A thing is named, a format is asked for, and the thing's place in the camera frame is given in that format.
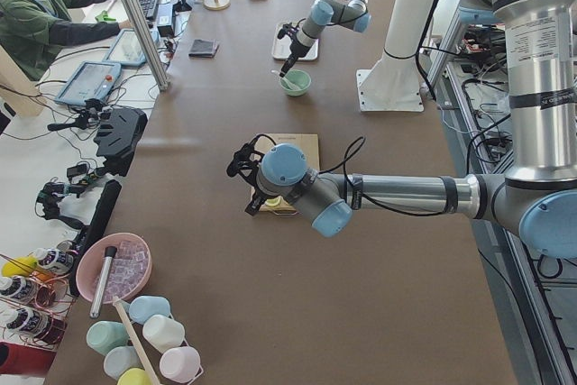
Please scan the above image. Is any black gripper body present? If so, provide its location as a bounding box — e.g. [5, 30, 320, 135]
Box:
[277, 21, 300, 60]
[226, 134, 264, 197]

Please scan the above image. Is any white ceramic spoon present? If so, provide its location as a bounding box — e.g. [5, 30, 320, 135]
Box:
[270, 69, 300, 91]

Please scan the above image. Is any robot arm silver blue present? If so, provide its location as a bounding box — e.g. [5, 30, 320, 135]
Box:
[226, 0, 576, 259]
[277, 0, 371, 78]

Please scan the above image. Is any mint green bowl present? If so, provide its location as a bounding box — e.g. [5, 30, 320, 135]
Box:
[279, 69, 312, 96]

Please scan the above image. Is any pink bowl with ice cubes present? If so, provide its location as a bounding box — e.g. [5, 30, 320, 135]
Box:
[76, 233, 152, 304]

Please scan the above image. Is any white rectangular tray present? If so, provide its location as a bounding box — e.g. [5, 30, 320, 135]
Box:
[271, 23, 320, 61]

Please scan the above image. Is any single lemon slice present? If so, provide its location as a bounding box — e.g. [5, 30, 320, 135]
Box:
[265, 197, 282, 207]

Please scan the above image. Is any wooden cutting board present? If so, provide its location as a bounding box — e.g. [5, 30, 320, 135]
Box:
[255, 133, 320, 215]

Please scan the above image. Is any grey folded cloth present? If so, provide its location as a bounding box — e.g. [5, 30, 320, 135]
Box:
[188, 39, 219, 58]

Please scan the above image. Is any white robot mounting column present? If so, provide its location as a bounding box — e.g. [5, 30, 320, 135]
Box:
[357, 0, 435, 112]

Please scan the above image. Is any silver metal tube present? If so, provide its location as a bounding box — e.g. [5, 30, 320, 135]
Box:
[89, 246, 117, 319]

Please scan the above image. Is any light blue cup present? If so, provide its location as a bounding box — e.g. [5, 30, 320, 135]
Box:
[129, 295, 171, 325]

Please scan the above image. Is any black long bar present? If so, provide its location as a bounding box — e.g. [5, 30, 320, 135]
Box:
[68, 179, 122, 298]

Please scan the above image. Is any white cup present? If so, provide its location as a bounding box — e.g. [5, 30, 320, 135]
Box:
[142, 315, 185, 353]

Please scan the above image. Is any blue teach pendant far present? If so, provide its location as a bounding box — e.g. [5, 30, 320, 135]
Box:
[103, 29, 146, 68]

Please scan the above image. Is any blue teach pendant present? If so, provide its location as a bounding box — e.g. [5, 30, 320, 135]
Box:
[54, 61, 122, 106]
[103, 29, 146, 68]

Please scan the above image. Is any wooden cup rack stick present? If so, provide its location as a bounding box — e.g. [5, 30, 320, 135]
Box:
[113, 297, 160, 385]

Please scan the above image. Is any blue teach pendant near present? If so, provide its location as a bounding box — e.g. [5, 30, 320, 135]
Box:
[54, 61, 122, 106]

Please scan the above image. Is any pink cup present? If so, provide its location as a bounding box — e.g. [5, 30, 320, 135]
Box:
[160, 346, 201, 383]

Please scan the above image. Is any mint green cup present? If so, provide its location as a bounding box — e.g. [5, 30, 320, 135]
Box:
[86, 321, 129, 356]

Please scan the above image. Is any pale blue grey cup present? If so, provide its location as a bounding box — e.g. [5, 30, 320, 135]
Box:
[103, 346, 142, 380]

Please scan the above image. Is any yellow cup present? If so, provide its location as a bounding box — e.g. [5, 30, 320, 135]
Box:
[117, 368, 151, 385]

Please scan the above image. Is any person in green jacket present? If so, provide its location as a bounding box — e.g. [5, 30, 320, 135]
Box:
[1, 0, 132, 82]

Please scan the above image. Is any yellow lemon toy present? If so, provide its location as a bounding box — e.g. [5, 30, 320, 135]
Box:
[1, 256, 38, 277]

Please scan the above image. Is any black plastic bracket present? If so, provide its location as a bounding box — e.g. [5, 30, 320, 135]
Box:
[94, 107, 148, 176]

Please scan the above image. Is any aluminium frame post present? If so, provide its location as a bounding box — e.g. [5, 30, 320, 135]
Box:
[121, 0, 169, 92]

